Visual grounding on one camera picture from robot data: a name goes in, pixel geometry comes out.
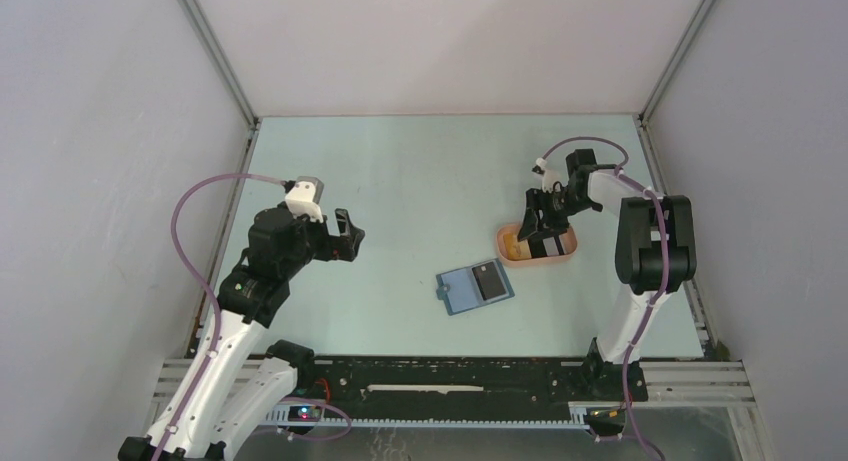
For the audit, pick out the pink oval tray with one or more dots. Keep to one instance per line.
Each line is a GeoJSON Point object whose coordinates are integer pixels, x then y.
{"type": "Point", "coordinates": [515, 254]}

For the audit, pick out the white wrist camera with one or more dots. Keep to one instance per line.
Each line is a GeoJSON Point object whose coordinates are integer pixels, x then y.
{"type": "Point", "coordinates": [550, 178]}
{"type": "Point", "coordinates": [303, 199]}

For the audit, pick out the aluminium frame rail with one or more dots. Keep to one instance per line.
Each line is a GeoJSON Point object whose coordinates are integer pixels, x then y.
{"type": "Point", "coordinates": [657, 382]}

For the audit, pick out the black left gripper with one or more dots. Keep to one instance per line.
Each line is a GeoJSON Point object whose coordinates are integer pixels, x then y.
{"type": "Point", "coordinates": [335, 247]}

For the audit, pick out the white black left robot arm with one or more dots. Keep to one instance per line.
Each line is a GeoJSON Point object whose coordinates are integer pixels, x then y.
{"type": "Point", "coordinates": [204, 420]}

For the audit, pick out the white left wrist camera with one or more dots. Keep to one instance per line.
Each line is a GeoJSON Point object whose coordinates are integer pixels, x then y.
{"type": "Point", "coordinates": [303, 199]}

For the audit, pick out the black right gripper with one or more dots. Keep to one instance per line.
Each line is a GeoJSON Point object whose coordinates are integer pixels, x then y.
{"type": "Point", "coordinates": [532, 223]}

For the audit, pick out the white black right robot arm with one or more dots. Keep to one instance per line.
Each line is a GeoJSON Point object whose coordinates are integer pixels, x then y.
{"type": "Point", "coordinates": [655, 249]}

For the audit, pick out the blue card holder wallet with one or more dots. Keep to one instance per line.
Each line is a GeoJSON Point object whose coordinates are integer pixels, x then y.
{"type": "Point", "coordinates": [458, 290]}

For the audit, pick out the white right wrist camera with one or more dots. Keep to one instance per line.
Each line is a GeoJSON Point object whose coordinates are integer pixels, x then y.
{"type": "Point", "coordinates": [550, 178]}

